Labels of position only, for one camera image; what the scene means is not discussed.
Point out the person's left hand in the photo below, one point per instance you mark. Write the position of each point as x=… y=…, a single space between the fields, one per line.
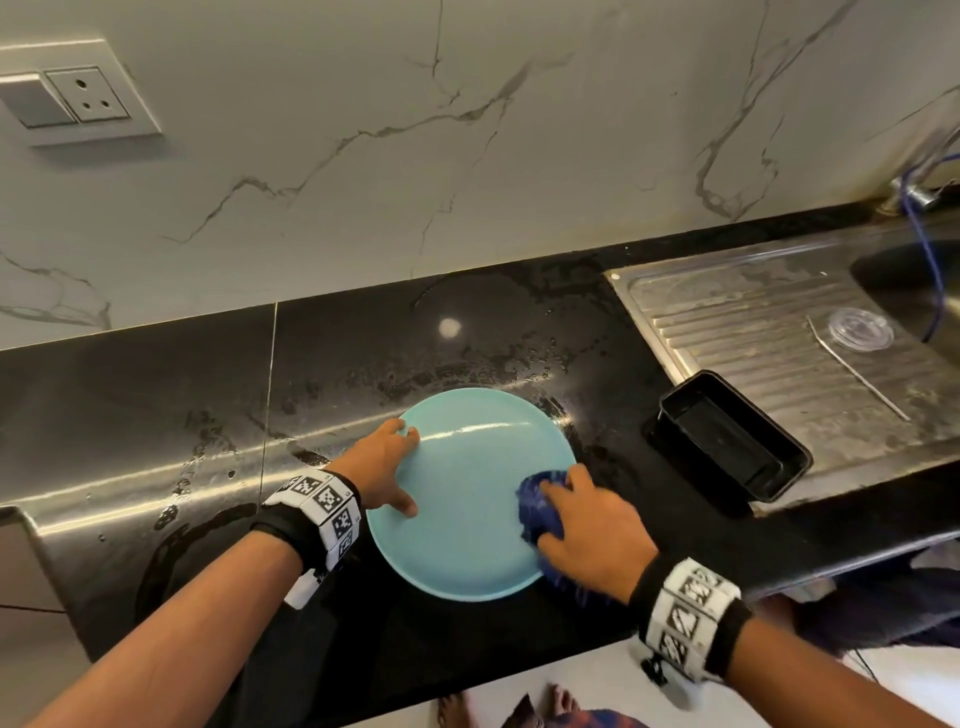
x=372 y=462

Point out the person's right hand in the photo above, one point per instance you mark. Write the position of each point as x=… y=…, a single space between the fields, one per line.
x=597 y=537

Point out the blue striped cloth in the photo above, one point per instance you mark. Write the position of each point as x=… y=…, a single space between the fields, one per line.
x=537 y=510

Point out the teal plate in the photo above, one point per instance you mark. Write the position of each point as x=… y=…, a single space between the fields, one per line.
x=465 y=480

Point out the person's left forearm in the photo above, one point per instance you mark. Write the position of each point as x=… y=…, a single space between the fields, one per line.
x=158 y=645

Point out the person's right forearm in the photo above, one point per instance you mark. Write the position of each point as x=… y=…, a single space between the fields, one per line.
x=825 y=683

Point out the person's right foot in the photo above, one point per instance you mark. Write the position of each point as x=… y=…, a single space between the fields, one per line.
x=560 y=699

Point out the person's foot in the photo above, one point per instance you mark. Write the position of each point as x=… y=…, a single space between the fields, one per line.
x=560 y=699
x=450 y=711

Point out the person's left foot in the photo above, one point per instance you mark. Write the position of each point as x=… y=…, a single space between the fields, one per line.
x=450 y=711

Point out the left wrist marker band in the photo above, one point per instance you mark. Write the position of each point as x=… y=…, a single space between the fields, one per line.
x=312 y=513

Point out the wrist marker band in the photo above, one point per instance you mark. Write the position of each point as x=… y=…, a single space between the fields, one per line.
x=687 y=618
x=312 y=513

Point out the right wrist marker band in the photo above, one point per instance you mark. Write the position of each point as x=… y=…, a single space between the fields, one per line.
x=687 y=618

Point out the black plastic tray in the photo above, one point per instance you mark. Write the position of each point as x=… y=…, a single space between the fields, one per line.
x=735 y=438

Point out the steel sink drainboard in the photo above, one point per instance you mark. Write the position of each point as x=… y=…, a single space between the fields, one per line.
x=750 y=323

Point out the thin grey stick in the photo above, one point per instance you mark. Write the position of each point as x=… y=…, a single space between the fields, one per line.
x=863 y=372

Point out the clear plastic lid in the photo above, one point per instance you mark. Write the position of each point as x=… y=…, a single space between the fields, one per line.
x=860 y=329

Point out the brown lower drawer unit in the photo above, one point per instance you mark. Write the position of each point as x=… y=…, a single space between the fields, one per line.
x=30 y=593

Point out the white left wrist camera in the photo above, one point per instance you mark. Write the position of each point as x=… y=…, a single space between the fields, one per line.
x=303 y=588

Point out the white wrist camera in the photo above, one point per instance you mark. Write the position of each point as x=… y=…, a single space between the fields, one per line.
x=672 y=687
x=303 y=588

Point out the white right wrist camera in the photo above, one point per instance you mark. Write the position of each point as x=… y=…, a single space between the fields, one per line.
x=672 y=687

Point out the white wall socket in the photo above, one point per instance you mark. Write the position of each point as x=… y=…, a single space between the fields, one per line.
x=68 y=93

